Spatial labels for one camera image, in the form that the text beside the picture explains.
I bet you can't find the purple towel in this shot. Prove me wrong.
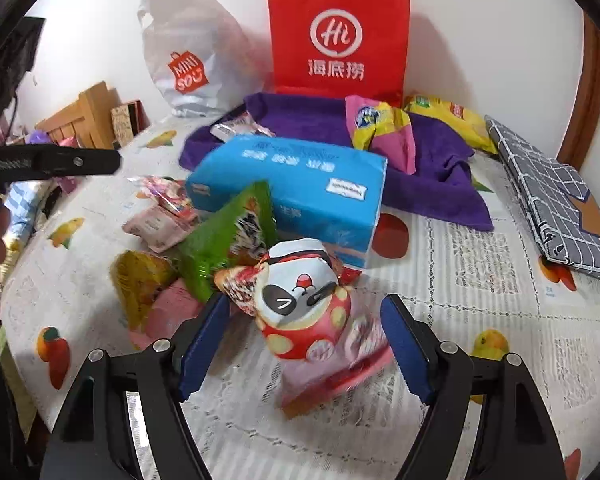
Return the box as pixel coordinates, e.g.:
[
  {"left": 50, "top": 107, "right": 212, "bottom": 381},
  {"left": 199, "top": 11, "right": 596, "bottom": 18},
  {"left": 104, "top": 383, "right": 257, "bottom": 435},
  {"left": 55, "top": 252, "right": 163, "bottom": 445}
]
[{"left": 179, "top": 91, "right": 495, "bottom": 232}]

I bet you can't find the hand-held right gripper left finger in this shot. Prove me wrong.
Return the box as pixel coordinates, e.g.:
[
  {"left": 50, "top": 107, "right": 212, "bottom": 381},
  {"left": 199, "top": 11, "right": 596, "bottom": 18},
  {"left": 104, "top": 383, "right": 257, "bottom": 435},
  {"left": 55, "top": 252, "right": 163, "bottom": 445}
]
[{"left": 40, "top": 292, "right": 231, "bottom": 480}]

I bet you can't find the patterned cardboard box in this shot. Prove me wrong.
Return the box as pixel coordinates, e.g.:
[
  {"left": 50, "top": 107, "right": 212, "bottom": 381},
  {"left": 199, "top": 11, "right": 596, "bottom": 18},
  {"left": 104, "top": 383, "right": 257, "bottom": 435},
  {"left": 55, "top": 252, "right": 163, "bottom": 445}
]
[{"left": 110, "top": 100, "right": 152, "bottom": 149}]

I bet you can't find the pink striped snack packet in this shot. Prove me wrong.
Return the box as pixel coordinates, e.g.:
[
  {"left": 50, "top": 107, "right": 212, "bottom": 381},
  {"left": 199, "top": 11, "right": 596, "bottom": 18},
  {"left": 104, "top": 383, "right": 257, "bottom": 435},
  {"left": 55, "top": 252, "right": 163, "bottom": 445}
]
[{"left": 280, "top": 305, "right": 397, "bottom": 418}]

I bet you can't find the green snack packet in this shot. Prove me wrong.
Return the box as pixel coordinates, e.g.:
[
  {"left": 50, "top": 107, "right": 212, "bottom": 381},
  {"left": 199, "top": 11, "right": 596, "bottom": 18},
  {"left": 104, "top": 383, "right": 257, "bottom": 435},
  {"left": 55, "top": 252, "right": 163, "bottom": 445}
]
[{"left": 177, "top": 180, "right": 279, "bottom": 303}]

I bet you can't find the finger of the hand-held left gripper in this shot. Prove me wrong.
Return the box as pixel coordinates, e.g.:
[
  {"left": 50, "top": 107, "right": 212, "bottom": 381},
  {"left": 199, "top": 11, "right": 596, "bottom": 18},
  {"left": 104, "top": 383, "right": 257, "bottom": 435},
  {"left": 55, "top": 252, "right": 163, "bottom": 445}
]
[{"left": 0, "top": 143, "right": 124, "bottom": 182}]

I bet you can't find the silver and red snack packet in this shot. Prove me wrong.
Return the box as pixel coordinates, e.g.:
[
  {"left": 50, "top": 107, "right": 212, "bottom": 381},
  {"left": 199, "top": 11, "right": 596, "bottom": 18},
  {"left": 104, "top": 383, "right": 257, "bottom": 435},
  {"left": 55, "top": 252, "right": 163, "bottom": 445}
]
[{"left": 209, "top": 114, "right": 277, "bottom": 142}]

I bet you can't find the black screen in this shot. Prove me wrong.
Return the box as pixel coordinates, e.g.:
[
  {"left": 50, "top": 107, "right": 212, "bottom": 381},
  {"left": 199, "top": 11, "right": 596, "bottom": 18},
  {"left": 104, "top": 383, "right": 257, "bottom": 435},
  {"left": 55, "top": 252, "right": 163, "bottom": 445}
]
[{"left": 0, "top": 16, "right": 47, "bottom": 142}]

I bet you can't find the white plastic bag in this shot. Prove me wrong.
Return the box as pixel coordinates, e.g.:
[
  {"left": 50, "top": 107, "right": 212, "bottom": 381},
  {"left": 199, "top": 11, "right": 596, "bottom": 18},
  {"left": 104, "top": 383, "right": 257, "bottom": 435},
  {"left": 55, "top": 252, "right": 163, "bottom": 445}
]
[{"left": 137, "top": 0, "right": 261, "bottom": 118}]

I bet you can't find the red paper bag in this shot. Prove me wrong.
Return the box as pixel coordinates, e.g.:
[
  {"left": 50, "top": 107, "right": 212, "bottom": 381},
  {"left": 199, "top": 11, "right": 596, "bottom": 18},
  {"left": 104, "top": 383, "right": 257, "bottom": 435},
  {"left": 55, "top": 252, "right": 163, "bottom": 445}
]
[{"left": 266, "top": 0, "right": 412, "bottom": 107}]

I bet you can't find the pale pink snack packet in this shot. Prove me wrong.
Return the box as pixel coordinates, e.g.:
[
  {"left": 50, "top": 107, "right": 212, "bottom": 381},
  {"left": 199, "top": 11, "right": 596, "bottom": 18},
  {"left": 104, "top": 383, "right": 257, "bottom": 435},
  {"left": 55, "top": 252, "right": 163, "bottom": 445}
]
[{"left": 122, "top": 205, "right": 201, "bottom": 254}]

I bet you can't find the grey checked folded box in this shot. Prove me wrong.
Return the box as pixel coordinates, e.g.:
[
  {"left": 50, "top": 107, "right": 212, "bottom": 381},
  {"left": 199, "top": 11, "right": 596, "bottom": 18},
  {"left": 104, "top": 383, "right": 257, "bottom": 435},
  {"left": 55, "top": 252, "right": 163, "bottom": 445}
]
[{"left": 484, "top": 115, "right": 600, "bottom": 283}]

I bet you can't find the yellow chip bag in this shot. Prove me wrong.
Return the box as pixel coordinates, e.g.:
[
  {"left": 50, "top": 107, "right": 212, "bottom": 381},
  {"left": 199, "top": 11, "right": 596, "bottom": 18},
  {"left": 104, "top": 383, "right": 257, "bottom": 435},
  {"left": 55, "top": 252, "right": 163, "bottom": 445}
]
[{"left": 404, "top": 94, "right": 499, "bottom": 155}]

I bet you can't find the colourful pink stick packet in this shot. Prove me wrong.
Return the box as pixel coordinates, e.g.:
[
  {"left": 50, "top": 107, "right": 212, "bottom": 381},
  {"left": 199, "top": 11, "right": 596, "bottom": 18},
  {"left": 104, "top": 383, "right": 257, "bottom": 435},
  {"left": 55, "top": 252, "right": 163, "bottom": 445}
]
[{"left": 128, "top": 175, "right": 198, "bottom": 221}]

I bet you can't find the blue tissue pack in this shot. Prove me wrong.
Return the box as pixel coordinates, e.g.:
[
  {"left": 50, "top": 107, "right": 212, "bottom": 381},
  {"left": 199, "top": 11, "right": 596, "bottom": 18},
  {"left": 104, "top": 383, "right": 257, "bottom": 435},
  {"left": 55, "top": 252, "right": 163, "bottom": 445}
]
[{"left": 186, "top": 135, "right": 388, "bottom": 268}]

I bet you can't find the wooden door frame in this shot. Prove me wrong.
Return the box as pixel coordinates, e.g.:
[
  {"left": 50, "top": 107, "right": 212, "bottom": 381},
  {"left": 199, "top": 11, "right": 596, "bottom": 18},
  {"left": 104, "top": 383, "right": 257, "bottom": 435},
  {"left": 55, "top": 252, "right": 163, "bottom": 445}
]
[{"left": 555, "top": 10, "right": 600, "bottom": 172}]

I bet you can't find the pink peach snack packet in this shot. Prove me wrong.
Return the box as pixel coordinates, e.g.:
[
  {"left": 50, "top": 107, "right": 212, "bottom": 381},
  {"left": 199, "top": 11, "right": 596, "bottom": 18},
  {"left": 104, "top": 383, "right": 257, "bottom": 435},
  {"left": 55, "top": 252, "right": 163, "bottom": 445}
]
[{"left": 129, "top": 280, "right": 221, "bottom": 352}]

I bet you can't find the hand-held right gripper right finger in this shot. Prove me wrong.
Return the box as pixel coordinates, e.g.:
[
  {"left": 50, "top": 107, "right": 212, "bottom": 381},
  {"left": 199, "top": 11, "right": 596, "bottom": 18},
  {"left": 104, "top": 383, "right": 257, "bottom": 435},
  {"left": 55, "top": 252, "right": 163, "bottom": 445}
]
[{"left": 380, "top": 294, "right": 568, "bottom": 480}]

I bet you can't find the pink and yellow snack packet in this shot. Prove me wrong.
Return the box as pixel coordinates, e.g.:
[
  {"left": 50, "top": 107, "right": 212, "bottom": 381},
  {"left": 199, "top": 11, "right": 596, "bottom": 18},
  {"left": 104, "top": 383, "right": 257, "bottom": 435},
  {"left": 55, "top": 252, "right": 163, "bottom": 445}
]
[{"left": 344, "top": 94, "right": 417, "bottom": 175}]

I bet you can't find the panda print snack packet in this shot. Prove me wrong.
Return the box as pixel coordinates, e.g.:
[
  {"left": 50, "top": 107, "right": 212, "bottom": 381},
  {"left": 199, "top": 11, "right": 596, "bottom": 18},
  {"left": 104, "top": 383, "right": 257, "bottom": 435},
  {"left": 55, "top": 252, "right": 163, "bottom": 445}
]
[{"left": 254, "top": 238, "right": 353, "bottom": 362}]

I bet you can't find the red patterned snack packet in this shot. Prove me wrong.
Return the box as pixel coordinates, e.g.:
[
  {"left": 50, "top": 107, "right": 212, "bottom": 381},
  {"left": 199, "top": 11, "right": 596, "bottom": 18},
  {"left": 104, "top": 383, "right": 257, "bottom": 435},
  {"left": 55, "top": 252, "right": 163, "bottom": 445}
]
[{"left": 214, "top": 264, "right": 267, "bottom": 317}]

